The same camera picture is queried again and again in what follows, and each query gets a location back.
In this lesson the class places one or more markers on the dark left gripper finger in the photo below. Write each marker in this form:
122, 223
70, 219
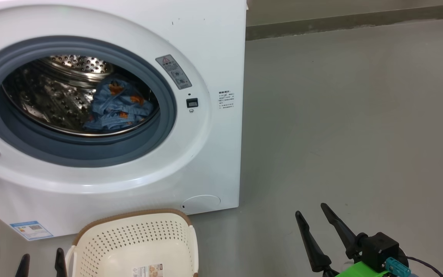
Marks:
60, 263
23, 267

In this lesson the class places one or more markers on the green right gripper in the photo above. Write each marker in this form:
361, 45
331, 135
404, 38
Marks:
360, 271

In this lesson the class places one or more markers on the white front-load washing machine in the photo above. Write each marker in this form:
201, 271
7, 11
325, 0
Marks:
214, 154

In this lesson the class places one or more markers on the stainless steel washing machine drum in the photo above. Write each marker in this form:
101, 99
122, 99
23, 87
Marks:
44, 100

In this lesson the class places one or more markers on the blue energy label sticker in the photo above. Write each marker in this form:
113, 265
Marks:
32, 230

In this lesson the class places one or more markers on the cream perforated laundry basket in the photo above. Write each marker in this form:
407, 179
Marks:
137, 238

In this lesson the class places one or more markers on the basket barcode sticker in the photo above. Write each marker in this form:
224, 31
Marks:
148, 270

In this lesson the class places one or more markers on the round white filter cover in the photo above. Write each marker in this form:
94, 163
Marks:
201, 203

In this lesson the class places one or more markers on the small printed text label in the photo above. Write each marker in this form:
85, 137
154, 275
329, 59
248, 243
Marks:
226, 100

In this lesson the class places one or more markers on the grey warning label sticker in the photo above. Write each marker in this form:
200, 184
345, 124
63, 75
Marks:
174, 71

